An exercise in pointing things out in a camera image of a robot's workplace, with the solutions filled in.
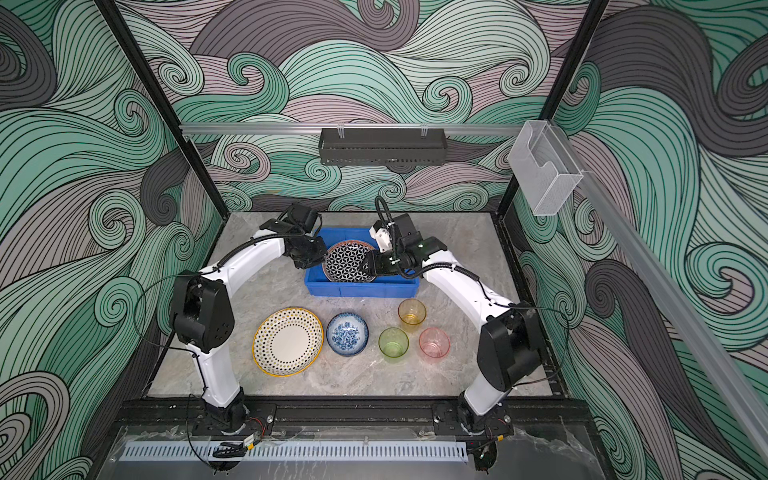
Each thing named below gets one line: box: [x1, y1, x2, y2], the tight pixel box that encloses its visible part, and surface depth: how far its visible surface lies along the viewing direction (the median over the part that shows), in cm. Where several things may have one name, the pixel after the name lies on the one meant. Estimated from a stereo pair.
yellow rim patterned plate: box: [322, 240, 376, 284], surface depth 106 cm
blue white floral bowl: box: [326, 312, 369, 357], surface depth 84 cm
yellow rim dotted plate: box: [252, 307, 325, 378], surface depth 87 cm
